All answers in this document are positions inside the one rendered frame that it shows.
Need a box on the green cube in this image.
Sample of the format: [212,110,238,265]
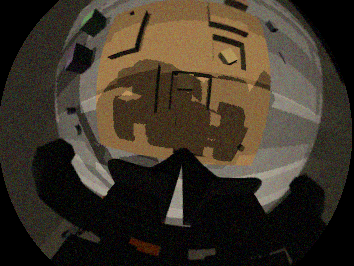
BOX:
[80,8,106,37]

